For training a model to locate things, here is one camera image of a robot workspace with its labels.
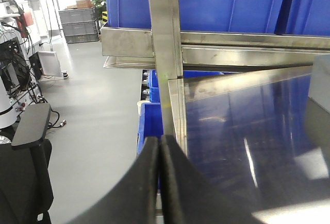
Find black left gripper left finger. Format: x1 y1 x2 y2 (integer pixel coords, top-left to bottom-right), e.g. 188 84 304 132
70 136 158 223

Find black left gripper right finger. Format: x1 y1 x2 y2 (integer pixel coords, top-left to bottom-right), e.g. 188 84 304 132
160 135 261 223

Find gray cube base with recess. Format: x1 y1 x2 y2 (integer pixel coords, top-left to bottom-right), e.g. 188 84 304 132
308 54 330 112

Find small blue bin below table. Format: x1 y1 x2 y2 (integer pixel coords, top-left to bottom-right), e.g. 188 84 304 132
136 101 164 158

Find large blue bin on rack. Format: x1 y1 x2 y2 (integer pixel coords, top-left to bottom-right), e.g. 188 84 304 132
106 0 329 36

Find black office chair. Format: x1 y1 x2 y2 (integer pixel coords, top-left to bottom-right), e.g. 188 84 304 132
1 103 54 223

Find stacked gray crates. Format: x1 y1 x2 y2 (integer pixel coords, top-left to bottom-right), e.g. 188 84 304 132
59 7 100 44

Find stainless steel rack frame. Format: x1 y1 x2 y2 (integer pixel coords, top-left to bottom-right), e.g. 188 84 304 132
102 0 329 161

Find white robot with cables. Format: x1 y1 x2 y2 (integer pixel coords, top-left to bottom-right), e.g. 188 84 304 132
1 0 40 131

